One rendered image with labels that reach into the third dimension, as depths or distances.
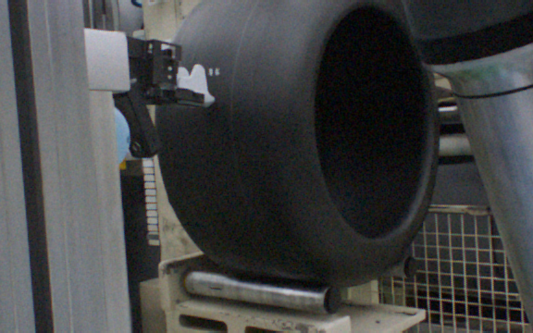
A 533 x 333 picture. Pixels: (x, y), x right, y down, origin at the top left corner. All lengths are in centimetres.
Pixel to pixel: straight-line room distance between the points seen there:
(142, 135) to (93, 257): 65
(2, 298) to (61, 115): 7
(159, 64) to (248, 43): 17
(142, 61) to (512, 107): 67
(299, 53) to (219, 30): 15
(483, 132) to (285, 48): 70
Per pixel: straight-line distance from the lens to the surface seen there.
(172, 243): 146
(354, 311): 143
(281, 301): 118
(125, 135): 69
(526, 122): 34
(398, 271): 136
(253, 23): 106
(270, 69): 101
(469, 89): 35
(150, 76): 93
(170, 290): 132
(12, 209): 26
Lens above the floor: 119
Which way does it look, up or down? 3 degrees down
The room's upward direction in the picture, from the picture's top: 4 degrees counter-clockwise
